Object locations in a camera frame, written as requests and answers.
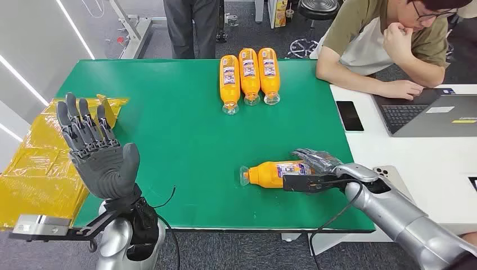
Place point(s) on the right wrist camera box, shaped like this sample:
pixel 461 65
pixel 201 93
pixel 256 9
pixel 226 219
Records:
pixel 298 183

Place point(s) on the black round stool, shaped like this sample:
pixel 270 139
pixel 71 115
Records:
pixel 318 9

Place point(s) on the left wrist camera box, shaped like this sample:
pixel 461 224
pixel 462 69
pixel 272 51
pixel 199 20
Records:
pixel 41 225

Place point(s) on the orange drink carton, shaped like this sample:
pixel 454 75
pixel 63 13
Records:
pixel 280 13

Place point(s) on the green table mat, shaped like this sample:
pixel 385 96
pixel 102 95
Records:
pixel 186 149

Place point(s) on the person's knee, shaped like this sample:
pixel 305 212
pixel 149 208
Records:
pixel 470 238

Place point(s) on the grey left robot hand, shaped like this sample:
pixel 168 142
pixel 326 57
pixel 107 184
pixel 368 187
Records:
pixel 100 167

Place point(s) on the standing person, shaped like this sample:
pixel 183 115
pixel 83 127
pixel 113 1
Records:
pixel 190 29

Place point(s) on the orange juice bottle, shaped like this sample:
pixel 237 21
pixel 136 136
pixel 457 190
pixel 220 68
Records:
pixel 264 175
pixel 269 82
pixel 249 82
pixel 229 89

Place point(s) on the grey metal stand frame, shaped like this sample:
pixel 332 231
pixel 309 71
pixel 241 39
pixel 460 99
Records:
pixel 136 33

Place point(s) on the beige smartphone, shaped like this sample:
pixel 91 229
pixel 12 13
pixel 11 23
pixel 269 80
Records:
pixel 398 182

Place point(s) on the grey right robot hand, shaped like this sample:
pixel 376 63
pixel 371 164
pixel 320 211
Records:
pixel 320 162

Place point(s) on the black smartphone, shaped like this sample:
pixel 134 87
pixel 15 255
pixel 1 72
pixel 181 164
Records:
pixel 349 116

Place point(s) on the seated person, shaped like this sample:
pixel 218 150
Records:
pixel 357 41

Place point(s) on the grey laptop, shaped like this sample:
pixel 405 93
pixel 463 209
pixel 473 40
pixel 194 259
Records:
pixel 432 119

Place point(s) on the yellow taped box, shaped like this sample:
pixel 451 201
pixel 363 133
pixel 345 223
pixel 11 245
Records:
pixel 37 167

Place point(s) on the small red floor object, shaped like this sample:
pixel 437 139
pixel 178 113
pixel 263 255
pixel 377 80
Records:
pixel 120 40

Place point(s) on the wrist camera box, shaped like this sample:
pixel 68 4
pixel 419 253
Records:
pixel 41 225
pixel 298 183

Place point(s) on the black device at desk edge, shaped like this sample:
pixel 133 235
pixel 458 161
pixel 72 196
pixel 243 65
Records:
pixel 474 184

